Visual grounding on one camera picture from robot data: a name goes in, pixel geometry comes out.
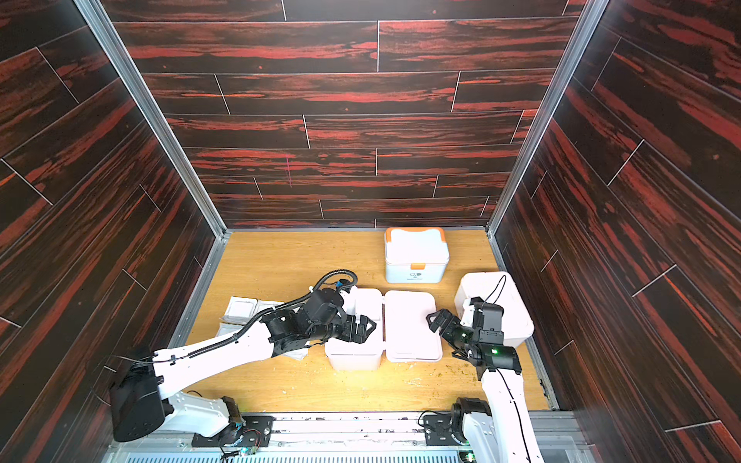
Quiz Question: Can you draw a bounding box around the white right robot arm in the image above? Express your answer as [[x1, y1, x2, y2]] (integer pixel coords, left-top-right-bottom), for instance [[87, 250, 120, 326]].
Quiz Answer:
[[426, 297, 543, 462]]

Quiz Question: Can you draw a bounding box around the white orange-trimmed medicine chest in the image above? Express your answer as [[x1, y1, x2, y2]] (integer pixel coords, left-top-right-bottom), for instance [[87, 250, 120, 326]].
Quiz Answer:
[[384, 227, 450, 284]]

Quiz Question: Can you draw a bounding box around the white gauze packet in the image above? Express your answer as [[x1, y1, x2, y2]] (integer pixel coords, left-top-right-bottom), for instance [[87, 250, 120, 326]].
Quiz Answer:
[[256, 300, 283, 312], [217, 323, 242, 337], [285, 347, 309, 362], [222, 296, 258, 324]]

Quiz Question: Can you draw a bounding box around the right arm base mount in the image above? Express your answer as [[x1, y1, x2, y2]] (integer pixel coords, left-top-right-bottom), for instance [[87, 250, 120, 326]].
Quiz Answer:
[[417, 410, 465, 447]]

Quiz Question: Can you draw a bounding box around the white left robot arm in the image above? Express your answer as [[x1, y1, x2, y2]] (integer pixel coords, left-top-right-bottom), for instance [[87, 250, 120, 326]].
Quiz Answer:
[[109, 287, 376, 447]]

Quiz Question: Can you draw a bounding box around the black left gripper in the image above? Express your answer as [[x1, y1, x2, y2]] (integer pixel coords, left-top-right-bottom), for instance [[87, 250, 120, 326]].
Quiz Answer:
[[307, 313, 379, 343]]

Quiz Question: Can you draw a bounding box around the pink medicine chest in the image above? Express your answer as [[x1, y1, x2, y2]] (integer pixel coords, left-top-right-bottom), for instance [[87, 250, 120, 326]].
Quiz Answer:
[[324, 287, 443, 372]]

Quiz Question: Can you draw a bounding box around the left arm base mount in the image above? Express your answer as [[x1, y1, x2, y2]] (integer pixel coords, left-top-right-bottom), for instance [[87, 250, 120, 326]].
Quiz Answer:
[[191, 415, 275, 449]]

